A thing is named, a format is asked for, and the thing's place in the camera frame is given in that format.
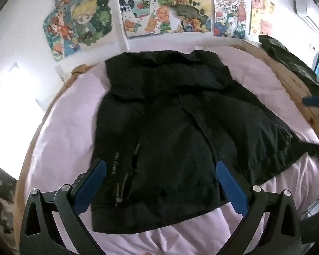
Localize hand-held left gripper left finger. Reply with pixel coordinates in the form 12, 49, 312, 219
20, 159, 107, 255

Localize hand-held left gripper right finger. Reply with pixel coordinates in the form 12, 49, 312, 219
215, 161, 302, 255

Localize black jacket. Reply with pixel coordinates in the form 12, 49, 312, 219
92, 49, 319, 233

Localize dark green garment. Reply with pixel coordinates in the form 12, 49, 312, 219
258, 34, 319, 115

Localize pink bed blanket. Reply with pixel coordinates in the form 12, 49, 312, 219
24, 45, 319, 255

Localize white air conditioner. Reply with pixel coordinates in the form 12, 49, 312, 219
293, 0, 319, 37

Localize camouflage patterned cloth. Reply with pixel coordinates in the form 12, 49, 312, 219
0, 162, 22, 246

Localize bright window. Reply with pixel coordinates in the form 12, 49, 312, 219
0, 84, 46, 180

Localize yellow round chicks drawing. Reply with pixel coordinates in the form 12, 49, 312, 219
249, 0, 275, 37

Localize pagoda drawing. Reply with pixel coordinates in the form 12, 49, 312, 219
212, 0, 247, 39

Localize swimming girl drawing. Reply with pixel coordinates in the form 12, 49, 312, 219
43, 7, 82, 62

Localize hilly landscape drawing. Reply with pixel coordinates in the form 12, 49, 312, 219
165, 0, 213, 34

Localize blond character drawing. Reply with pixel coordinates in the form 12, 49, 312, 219
71, 0, 115, 46

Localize wooden bed frame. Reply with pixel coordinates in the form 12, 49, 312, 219
14, 39, 319, 245

